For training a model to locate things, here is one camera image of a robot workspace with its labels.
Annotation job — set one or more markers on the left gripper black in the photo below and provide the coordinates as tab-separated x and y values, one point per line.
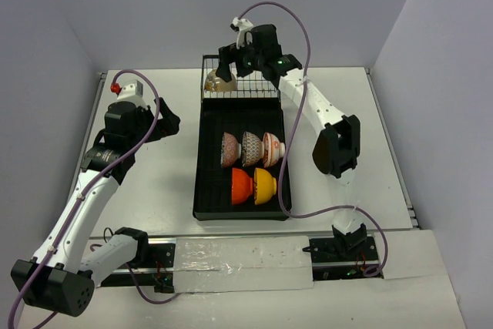
155	122

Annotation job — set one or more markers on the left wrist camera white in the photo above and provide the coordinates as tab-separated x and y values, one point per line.
130	92

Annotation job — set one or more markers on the silver tape strip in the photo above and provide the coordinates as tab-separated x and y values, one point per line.
220	265

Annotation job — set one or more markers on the yellow plastic bowl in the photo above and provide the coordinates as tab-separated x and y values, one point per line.
265	186

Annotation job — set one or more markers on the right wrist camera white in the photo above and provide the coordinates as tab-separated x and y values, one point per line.
242	27

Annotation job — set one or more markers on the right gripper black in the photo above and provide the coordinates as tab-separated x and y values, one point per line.
228	55

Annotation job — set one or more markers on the orange plastic bowl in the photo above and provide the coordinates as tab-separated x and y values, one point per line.
241	186

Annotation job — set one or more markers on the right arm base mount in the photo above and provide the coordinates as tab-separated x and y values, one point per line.
330	264

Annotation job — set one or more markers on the black dish rack tray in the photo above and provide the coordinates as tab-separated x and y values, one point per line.
212	194

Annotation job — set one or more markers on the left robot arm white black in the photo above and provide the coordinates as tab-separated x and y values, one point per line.
59	277

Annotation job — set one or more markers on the orange white patterned bowl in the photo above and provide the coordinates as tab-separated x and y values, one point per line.
273	150

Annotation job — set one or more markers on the brown geometric patterned bowl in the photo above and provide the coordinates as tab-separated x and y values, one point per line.
251	149

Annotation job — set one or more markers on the white ceramic bowl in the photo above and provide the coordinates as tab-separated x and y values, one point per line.
213	83

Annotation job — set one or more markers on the dark floral patterned bowl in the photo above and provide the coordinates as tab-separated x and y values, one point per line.
230	150

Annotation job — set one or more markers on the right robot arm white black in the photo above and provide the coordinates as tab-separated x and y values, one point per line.
338	144

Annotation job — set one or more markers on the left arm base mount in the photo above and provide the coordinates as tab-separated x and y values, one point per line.
156	271

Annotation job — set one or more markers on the black wire plate holder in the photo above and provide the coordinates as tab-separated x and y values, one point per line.
253	91

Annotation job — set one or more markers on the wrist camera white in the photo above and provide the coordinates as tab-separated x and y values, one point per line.
242	27
130	92

